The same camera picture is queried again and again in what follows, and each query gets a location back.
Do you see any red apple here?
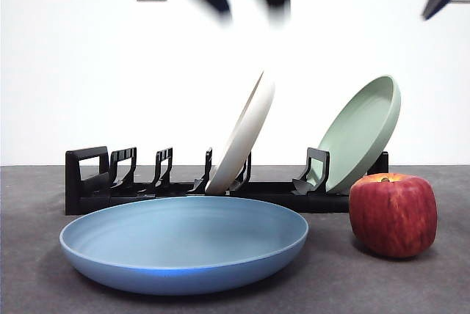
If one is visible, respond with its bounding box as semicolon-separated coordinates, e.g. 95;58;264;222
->
349;172;438;258

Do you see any blue plate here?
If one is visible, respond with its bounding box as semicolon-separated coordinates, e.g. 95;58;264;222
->
59;196;309;296

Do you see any white plate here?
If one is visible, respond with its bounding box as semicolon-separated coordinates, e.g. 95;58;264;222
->
204;70;276;195

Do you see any green plate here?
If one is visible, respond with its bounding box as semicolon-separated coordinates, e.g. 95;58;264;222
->
317;75;402;195

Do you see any black plate rack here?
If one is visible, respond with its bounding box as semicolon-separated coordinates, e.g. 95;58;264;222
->
65;146;390;216

